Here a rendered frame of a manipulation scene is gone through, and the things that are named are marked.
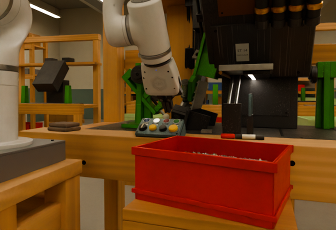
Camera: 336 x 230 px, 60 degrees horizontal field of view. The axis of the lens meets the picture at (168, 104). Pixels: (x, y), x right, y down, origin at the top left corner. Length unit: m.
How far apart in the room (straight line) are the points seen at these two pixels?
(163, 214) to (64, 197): 0.34
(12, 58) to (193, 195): 0.54
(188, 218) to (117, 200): 1.19
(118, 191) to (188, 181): 1.17
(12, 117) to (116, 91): 0.93
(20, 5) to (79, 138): 0.46
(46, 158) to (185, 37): 0.98
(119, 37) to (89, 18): 12.16
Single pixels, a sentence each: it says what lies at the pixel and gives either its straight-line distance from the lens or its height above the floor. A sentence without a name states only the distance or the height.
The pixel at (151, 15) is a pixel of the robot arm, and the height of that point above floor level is 1.22.
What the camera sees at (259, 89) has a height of 1.06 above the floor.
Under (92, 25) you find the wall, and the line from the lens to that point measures 12.77.
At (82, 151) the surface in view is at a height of 0.84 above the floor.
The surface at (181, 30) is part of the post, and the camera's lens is 1.56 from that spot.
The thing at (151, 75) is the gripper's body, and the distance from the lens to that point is 0.79.
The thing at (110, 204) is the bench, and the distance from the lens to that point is 1.80.
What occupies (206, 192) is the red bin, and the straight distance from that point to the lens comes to 0.61.
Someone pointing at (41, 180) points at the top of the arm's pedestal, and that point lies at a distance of 0.76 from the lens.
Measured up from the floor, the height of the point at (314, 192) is 0.78.
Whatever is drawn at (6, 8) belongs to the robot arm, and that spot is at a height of 1.25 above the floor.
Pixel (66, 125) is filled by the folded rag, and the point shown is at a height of 0.93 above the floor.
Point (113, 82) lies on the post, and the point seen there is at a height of 1.11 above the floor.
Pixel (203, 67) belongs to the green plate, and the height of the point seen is 1.14.
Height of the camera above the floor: 1.04
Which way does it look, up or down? 2 degrees down
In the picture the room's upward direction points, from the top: straight up
